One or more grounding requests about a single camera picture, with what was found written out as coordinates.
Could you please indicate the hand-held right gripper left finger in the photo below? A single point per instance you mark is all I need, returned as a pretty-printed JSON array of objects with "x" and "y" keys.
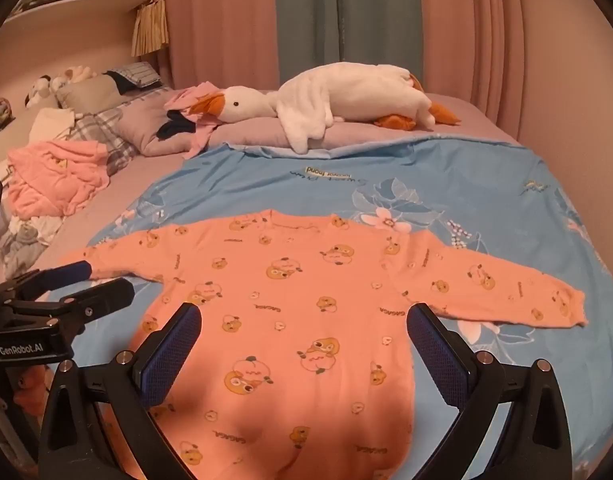
[{"x": 171, "y": 355}]

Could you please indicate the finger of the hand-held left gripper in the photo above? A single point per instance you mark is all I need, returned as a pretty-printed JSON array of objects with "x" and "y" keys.
[
  {"x": 106, "y": 297},
  {"x": 71, "y": 271}
]

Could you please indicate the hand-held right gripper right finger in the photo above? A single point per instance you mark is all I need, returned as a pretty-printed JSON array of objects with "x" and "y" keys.
[{"x": 436, "y": 360}]

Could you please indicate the orange printed baby top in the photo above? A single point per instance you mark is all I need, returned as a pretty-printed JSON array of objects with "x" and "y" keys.
[{"x": 296, "y": 300}]

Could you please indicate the lilac bed sheet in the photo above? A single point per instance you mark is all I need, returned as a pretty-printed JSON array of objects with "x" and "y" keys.
[{"x": 111, "y": 200}]

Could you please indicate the pink fleece garment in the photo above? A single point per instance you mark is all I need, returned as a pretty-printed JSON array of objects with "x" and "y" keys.
[{"x": 56, "y": 175}]

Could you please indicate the grey plaid pillow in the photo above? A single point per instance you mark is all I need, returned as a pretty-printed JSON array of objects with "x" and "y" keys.
[{"x": 106, "y": 130}]

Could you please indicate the white cloth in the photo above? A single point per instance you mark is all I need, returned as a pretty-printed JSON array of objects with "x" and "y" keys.
[{"x": 51, "y": 122}]

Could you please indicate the lilac pillow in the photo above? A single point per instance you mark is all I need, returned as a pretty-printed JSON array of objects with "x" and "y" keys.
[{"x": 146, "y": 125}]

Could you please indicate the navy cloth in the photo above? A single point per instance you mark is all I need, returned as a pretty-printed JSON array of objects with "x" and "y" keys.
[{"x": 174, "y": 127}]

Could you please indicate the plain grey pillow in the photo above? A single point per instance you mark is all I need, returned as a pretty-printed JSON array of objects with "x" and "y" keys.
[{"x": 86, "y": 92}]

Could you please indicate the black and white plush toy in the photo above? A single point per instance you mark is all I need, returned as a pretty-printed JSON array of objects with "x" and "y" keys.
[{"x": 39, "y": 91}]

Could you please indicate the blue floral blanket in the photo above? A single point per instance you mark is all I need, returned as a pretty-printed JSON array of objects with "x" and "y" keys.
[{"x": 266, "y": 180}]

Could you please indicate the blue plaid pillow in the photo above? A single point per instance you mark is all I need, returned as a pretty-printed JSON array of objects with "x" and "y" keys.
[{"x": 144, "y": 74}]

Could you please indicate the pink cloth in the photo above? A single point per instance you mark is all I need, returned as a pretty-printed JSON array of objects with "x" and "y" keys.
[{"x": 196, "y": 95}]

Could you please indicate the yellow tassel fringe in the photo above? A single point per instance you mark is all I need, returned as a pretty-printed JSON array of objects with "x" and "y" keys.
[{"x": 149, "y": 30}]

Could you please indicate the white goose plush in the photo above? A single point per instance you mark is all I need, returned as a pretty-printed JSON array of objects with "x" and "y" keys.
[{"x": 336, "y": 95}]

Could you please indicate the pink curtain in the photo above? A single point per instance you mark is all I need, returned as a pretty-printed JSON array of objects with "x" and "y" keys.
[
  {"x": 216, "y": 20},
  {"x": 511, "y": 50}
]

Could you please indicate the teal curtain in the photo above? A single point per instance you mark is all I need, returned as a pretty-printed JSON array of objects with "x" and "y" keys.
[{"x": 346, "y": 15}]

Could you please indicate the curved wall shelf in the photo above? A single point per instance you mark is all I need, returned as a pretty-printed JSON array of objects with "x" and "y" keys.
[{"x": 81, "y": 7}]

